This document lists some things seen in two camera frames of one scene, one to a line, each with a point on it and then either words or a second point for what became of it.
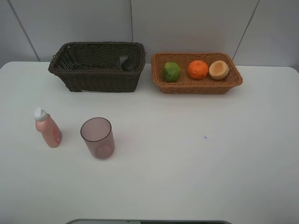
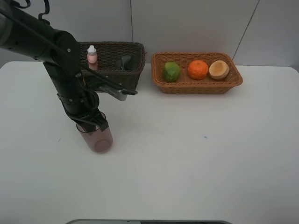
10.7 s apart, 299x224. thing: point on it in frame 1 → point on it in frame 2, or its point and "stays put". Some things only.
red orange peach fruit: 218,70 stays put
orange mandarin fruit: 197,69 stays put
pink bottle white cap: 52,134 → 92,58
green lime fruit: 171,71 stays put
